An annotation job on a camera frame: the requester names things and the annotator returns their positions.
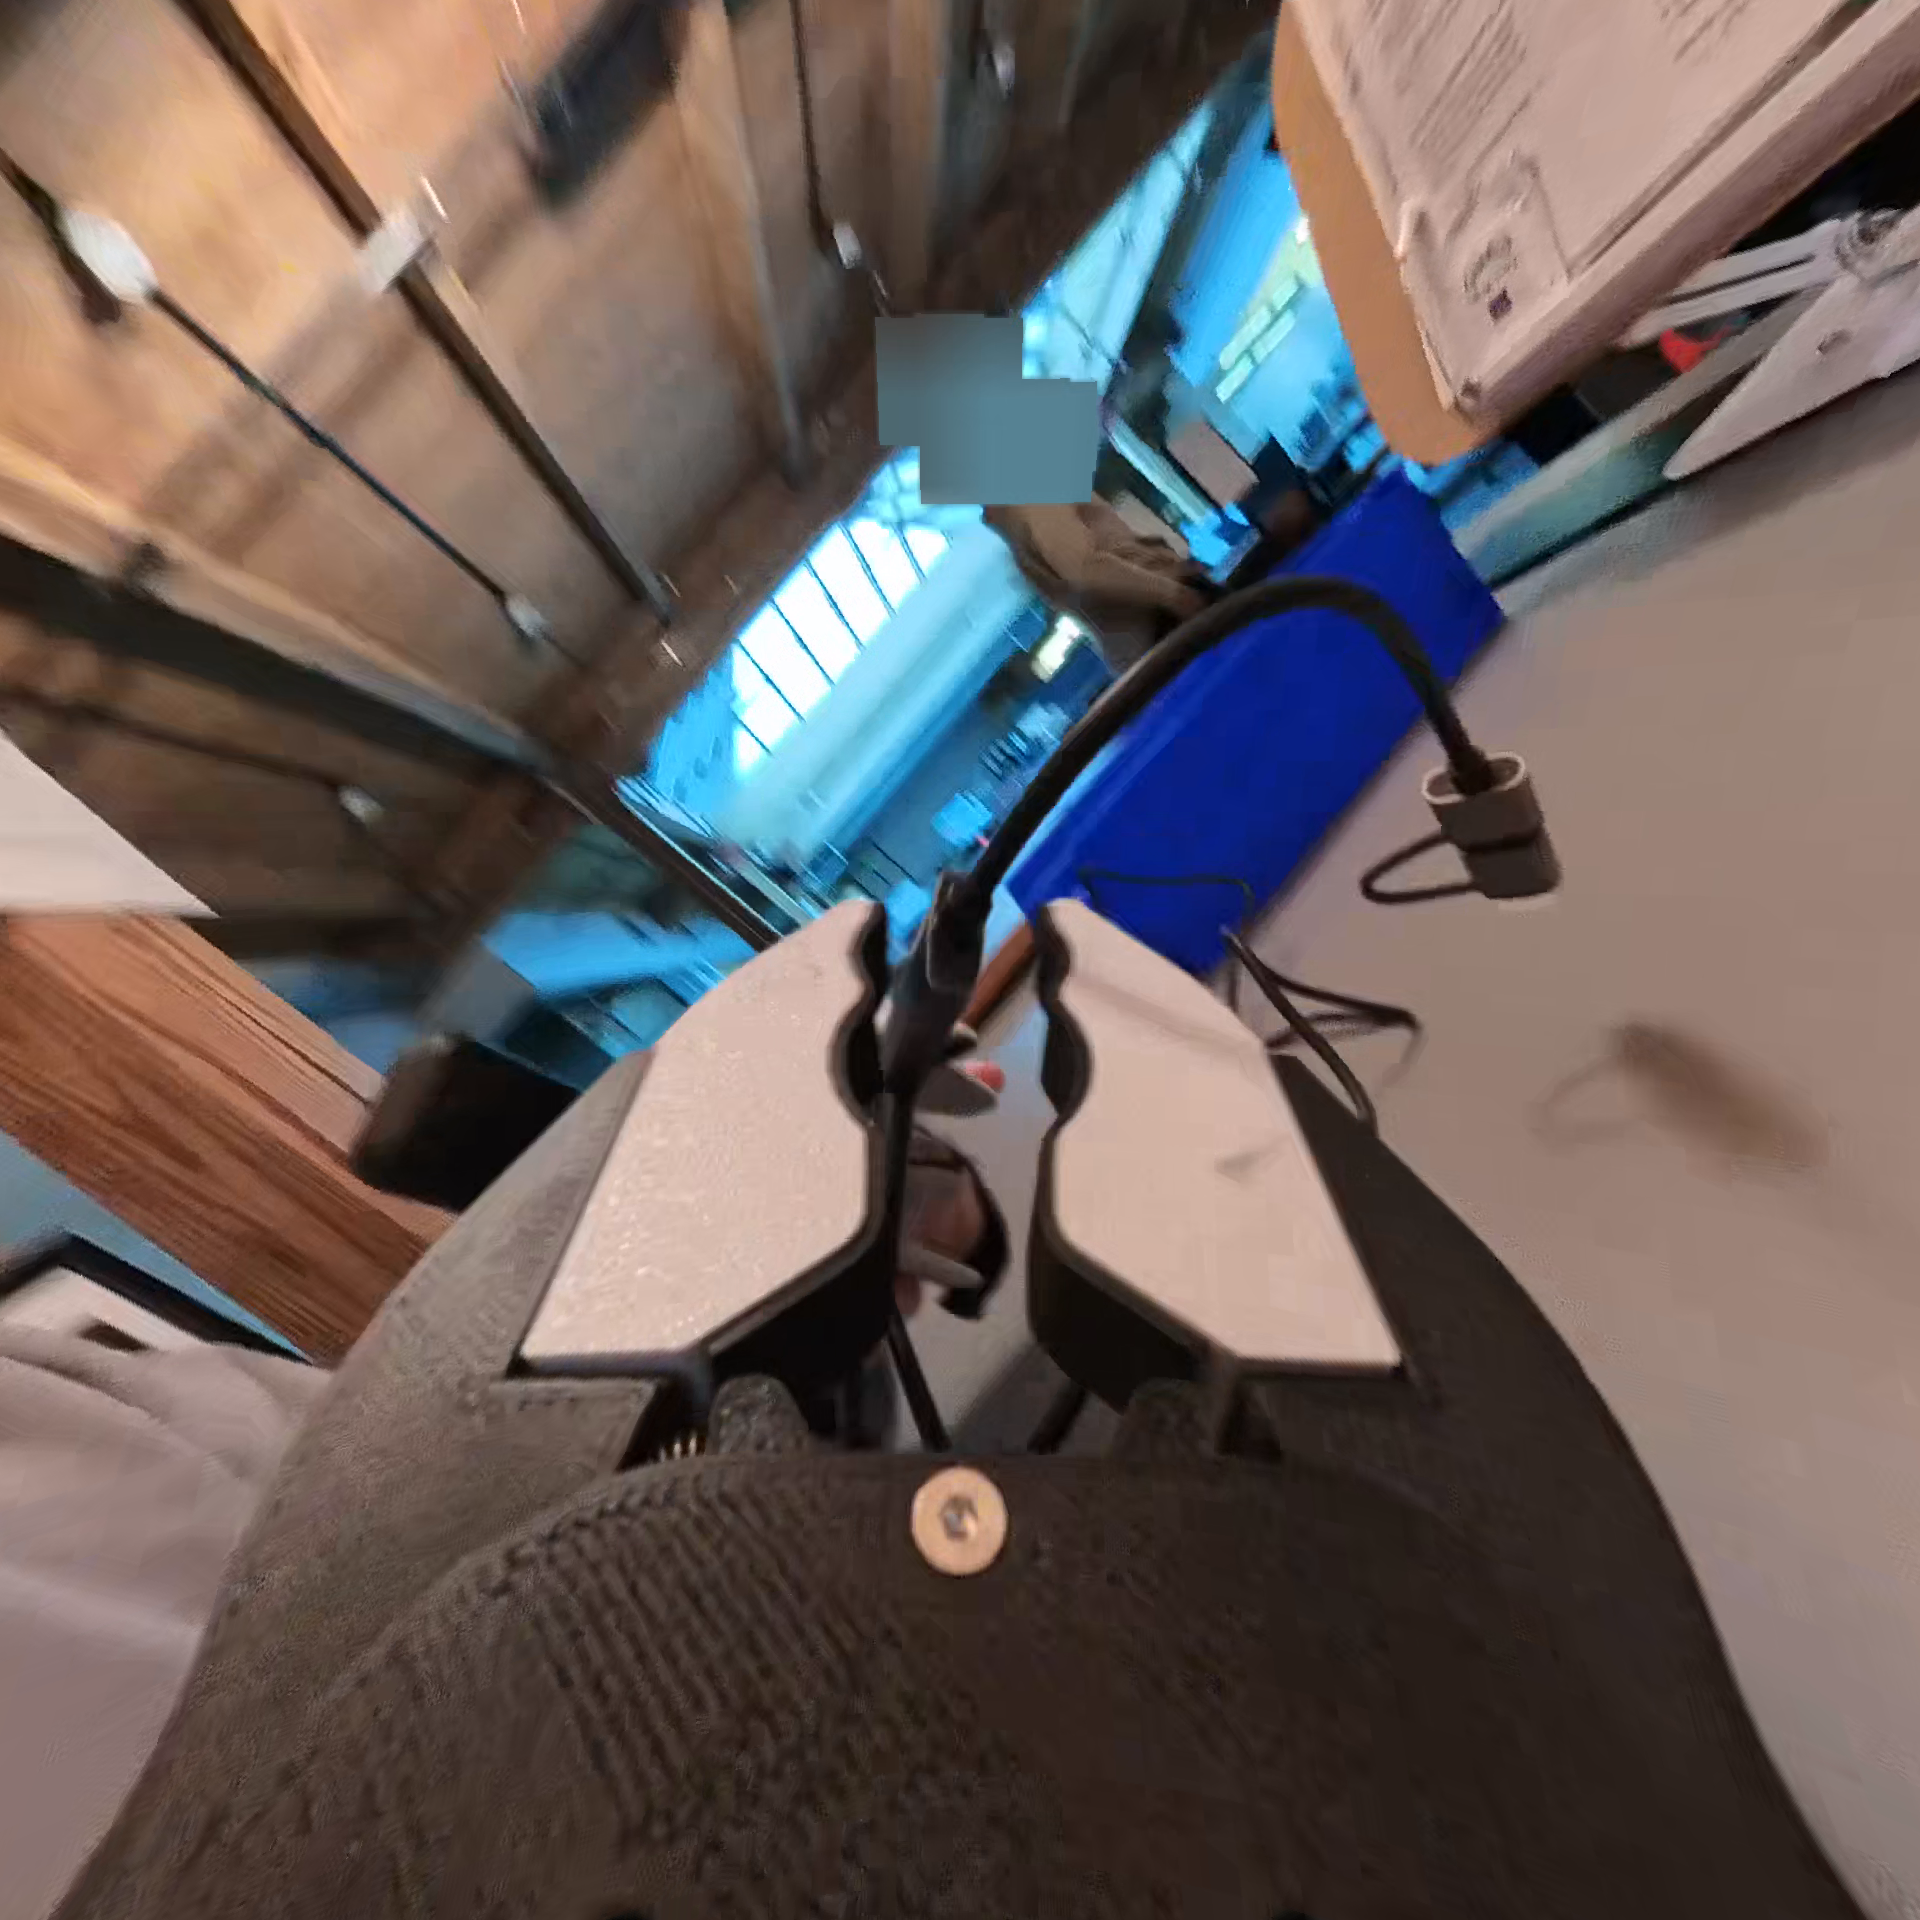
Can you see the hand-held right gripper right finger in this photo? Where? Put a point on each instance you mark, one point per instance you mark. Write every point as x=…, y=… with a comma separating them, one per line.
x=1201, y=1184

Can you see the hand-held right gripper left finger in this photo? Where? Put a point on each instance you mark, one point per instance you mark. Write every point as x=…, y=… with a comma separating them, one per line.
x=721, y=1170

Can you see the person's left forearm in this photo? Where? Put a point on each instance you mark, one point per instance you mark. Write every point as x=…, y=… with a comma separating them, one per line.
x=91, y=1575

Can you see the grey desk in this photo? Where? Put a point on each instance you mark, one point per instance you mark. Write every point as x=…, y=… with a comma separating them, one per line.
x=1651, y=1351

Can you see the person's left hand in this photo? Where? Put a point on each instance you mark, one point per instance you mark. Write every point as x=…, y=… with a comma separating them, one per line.
x=941, y=1226

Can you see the black box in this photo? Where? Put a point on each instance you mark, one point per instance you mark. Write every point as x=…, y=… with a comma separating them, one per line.
x=450, y=1118

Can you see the blue plastic bin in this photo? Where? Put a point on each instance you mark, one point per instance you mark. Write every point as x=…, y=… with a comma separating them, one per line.
x=1274, y=734

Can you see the wooden document stand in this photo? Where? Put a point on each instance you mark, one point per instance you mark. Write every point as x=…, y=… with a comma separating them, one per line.
x=1351, y=300

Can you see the white device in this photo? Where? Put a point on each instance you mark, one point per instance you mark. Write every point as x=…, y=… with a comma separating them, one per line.
x=1815, y=375

